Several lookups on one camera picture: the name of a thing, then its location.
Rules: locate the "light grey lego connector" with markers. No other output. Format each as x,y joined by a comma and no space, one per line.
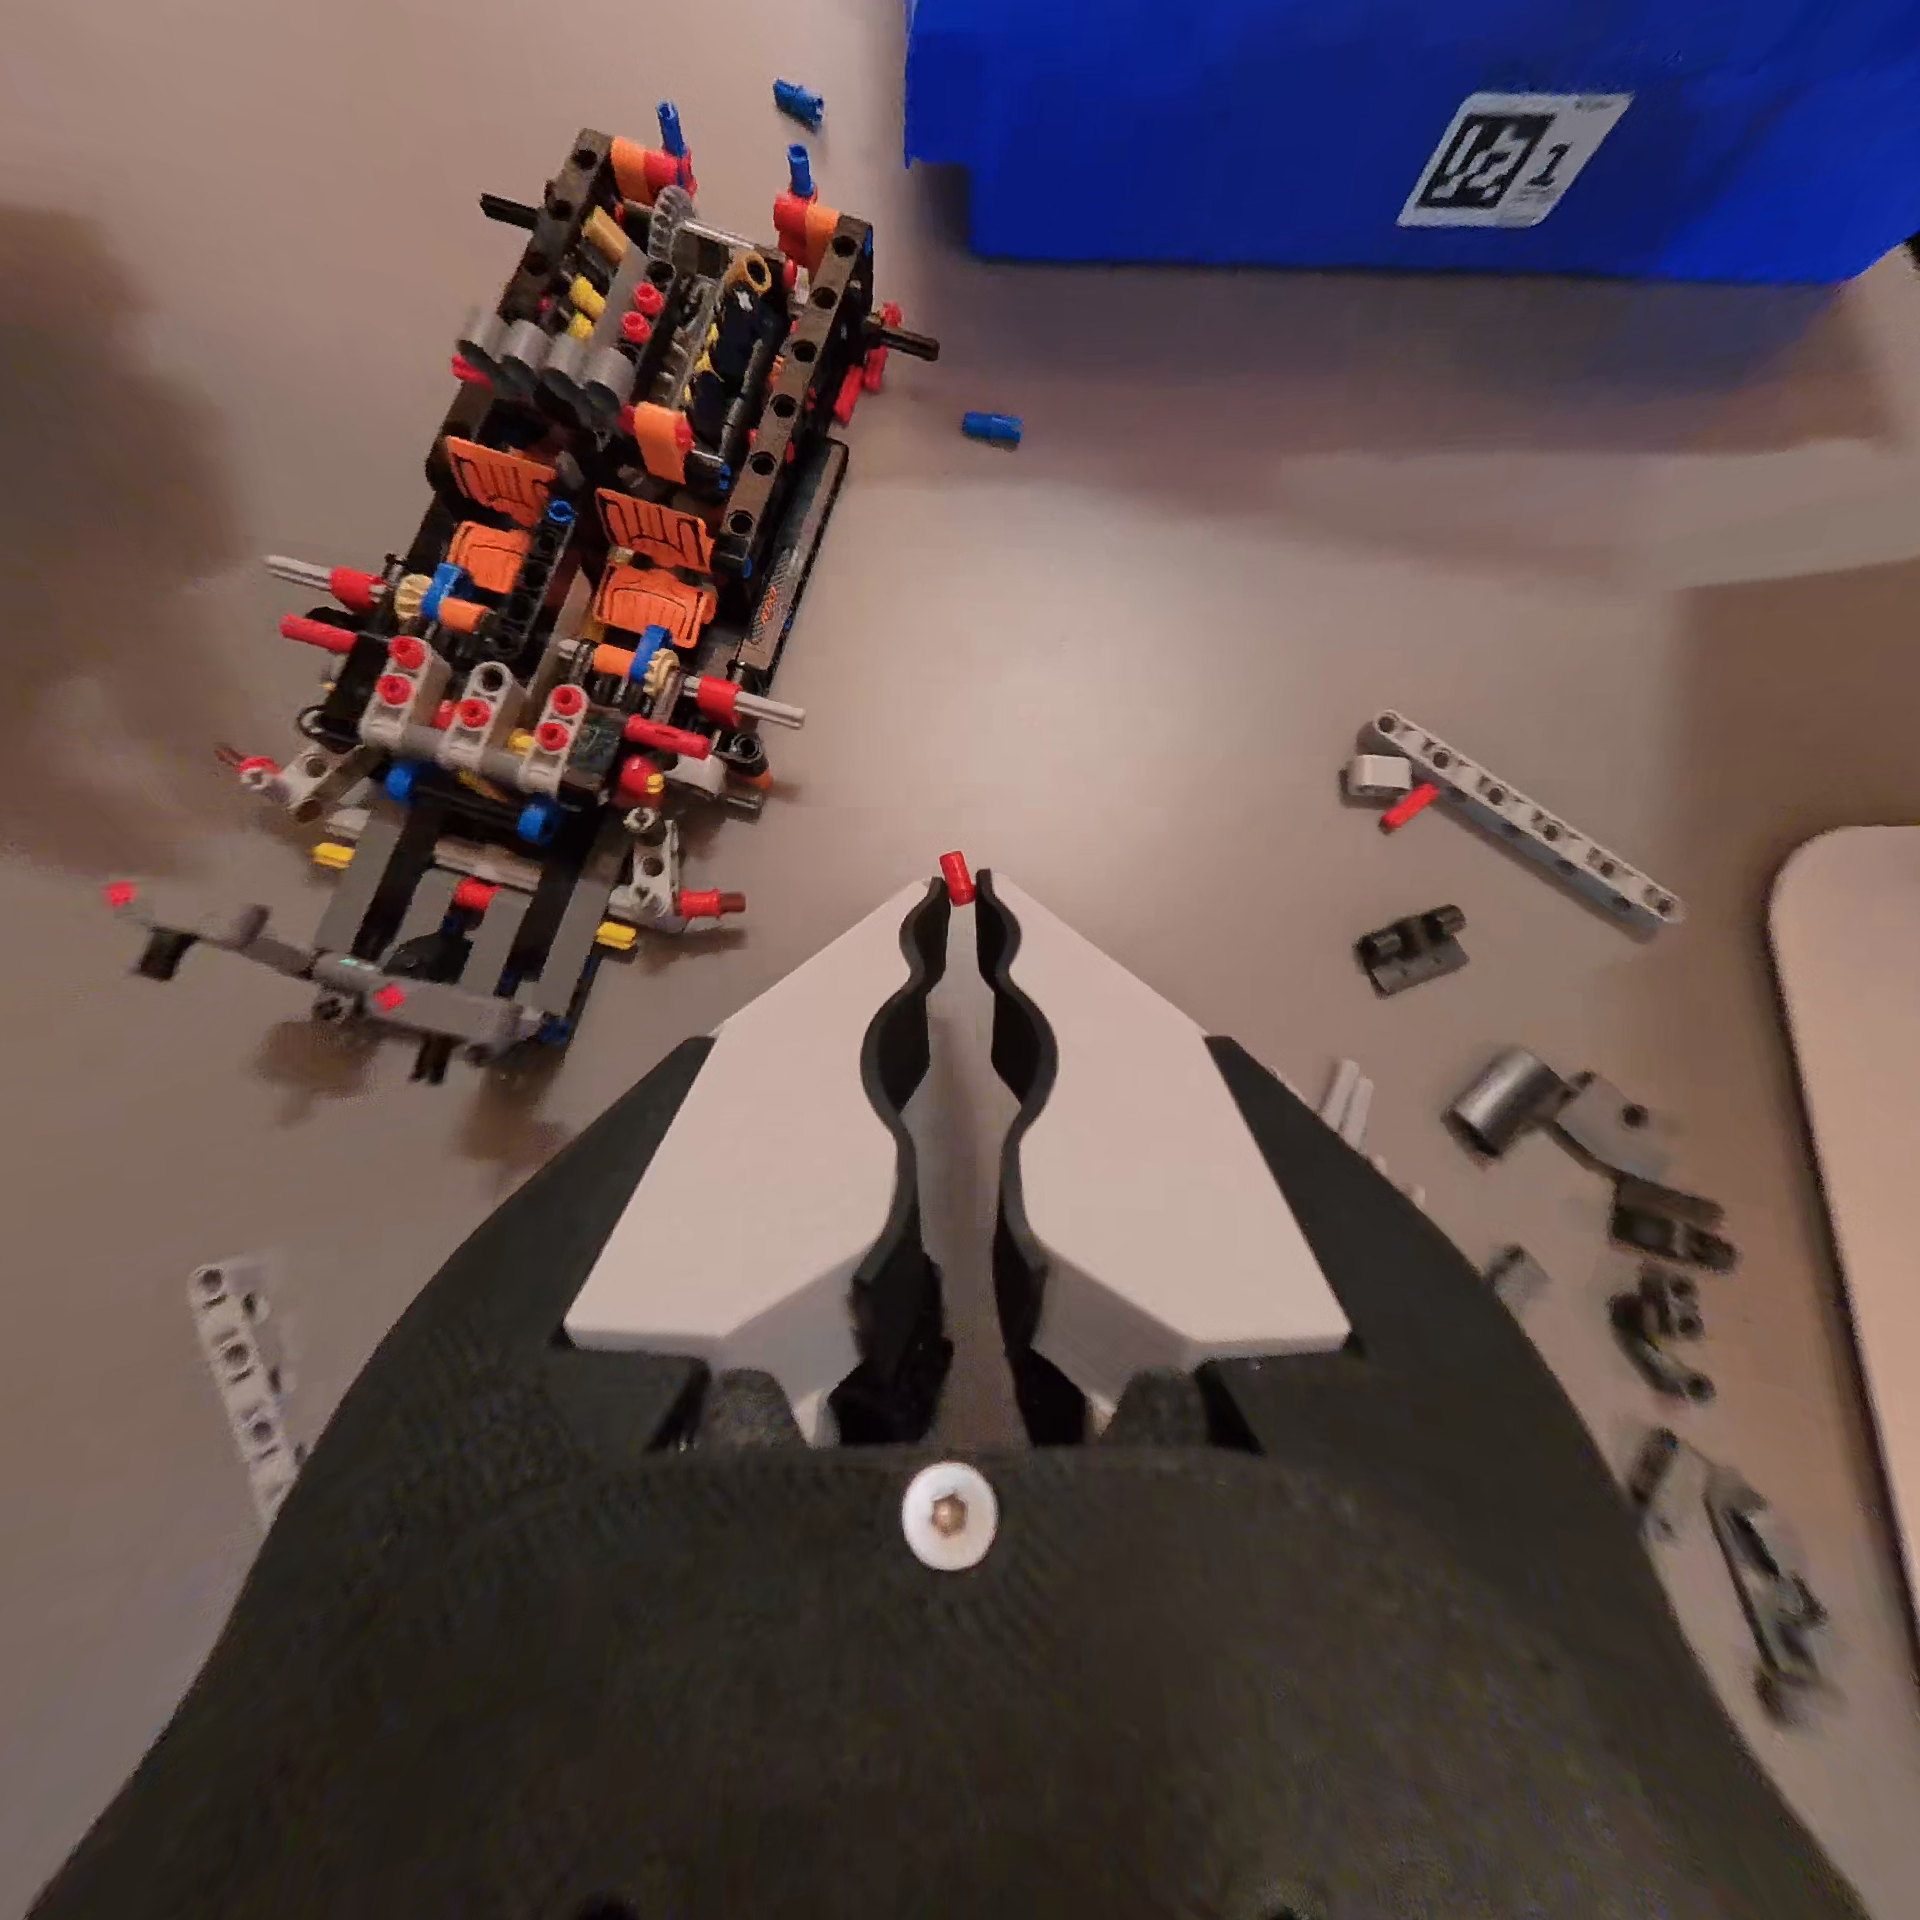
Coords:
1372,777

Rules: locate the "light grey lego beam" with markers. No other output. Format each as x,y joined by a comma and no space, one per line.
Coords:
243,1380

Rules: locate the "small blue lego pin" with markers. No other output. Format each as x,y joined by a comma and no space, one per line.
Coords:
993,429
799,101

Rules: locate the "black lego connector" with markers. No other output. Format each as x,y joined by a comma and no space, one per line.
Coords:
1673,1222

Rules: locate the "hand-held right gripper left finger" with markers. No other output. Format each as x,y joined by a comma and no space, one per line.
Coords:
751,1154

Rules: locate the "black curved lego piece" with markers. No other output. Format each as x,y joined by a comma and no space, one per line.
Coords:
1663,1335

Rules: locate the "long grey lego beam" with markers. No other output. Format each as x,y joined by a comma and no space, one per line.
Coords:
1522,822

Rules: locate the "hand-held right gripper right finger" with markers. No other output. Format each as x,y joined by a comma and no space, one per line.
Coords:
1154,1154

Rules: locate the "small red lego pin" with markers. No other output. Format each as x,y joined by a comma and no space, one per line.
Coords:
956,877

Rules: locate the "small dark grey lego piece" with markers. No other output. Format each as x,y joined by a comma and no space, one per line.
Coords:
1515,1275

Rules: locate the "white lego pins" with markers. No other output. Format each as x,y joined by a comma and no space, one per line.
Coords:
1347,1100

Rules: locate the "small black lego bracket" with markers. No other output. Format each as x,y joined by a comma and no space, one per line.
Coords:
1410,949

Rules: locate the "red lego axle pin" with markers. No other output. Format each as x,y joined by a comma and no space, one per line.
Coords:
1410,806

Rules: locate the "lego car chassis model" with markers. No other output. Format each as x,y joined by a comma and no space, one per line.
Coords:
601,600

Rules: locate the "grey cylinder lego piece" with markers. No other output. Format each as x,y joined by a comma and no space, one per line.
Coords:
1508,1102

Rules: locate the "blue plastic bin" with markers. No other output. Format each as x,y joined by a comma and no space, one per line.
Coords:
1231,135

